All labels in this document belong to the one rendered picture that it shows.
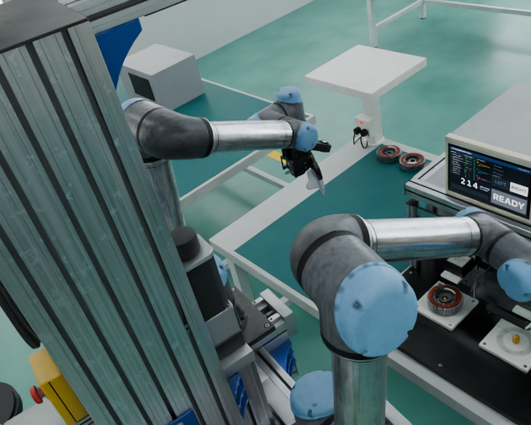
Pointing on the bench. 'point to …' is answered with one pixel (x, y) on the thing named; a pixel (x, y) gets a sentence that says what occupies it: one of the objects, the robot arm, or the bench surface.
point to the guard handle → (506, 316)
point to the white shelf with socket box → (366, 83)
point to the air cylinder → (472, 277)
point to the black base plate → (474, 357)
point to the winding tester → (511, 144)
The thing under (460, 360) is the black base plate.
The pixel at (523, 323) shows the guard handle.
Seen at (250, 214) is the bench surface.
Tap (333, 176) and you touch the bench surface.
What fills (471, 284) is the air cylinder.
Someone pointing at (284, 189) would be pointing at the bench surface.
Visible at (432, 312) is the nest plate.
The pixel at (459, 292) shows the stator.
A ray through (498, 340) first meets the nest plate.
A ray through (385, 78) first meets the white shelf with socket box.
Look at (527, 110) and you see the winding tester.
